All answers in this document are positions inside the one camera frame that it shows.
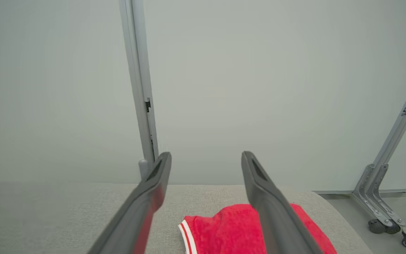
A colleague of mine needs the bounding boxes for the white partition panel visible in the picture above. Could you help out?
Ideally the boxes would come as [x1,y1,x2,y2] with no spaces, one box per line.
[143,0,406,193]
[0,0,143,182]

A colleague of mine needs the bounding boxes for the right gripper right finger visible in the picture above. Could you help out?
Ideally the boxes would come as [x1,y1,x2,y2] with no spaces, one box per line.
[241,151,325,254]

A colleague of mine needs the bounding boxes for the grey partition end post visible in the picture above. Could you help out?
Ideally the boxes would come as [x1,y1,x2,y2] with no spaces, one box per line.
[352,53,406,228]

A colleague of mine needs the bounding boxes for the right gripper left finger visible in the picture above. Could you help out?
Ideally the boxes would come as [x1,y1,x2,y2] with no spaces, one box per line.
[88,152,172,254]

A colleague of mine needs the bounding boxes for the red shorts white stripe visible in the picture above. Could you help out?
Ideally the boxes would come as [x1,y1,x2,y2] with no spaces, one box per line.
[178,204,337,254]

